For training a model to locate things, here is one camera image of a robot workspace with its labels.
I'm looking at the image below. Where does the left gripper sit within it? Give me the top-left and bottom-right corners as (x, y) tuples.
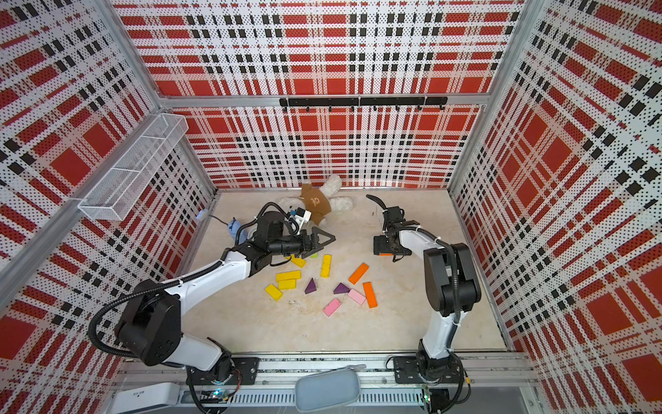
(270, 227), (335, 258)

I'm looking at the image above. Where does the pink block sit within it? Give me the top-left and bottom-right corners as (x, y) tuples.
(348, 289), (367, 306)
(322, 298), (342, 317)

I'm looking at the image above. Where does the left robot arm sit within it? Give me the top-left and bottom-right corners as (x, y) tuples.
(87, 202), (335, 383)

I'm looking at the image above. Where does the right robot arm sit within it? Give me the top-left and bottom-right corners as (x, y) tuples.
(367, 195), (482, 384)

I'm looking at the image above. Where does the yellow long block upper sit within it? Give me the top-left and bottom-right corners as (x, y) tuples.
(291, 255), (307, 267)

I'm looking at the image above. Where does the yellow long block middle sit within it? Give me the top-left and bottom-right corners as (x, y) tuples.
(276, 271), (302, 282)

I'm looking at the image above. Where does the purple triangle block left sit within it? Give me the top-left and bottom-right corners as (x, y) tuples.
(304, 279), (317, 294)

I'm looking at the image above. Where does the purple triangle block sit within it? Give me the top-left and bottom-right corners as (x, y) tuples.
(304, 279), (317, 294)
(334, 283), (351, 294)

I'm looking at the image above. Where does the yellow short block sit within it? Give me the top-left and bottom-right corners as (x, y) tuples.
(278, 279), (298, 291)

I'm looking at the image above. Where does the white teddy bear brown shirt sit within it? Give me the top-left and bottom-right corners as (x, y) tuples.
(277, 174), (353, 225)

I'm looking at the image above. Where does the purple triangle block right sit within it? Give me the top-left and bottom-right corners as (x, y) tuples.
(334, 283), (351, 294)

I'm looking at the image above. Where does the yellow small block left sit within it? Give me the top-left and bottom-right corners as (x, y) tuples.
(265, 284), (283, 301)

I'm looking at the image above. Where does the grey pouch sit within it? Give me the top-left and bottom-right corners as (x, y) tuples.
(295, 365), (365, 413)

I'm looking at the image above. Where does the white box device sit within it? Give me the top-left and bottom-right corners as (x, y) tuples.
(110, 382), (179, 414)

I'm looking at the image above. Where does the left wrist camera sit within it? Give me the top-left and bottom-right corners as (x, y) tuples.
(290, 208), (312, 227)

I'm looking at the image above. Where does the blue cable connector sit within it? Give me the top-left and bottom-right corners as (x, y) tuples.
(228, 218), (248, 244)

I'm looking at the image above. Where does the black hook rail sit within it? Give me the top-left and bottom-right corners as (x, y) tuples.
(279, 96), (449, 110)

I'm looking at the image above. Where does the white wire mesh basket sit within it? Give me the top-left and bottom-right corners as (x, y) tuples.
(79, 113), (188, 221)

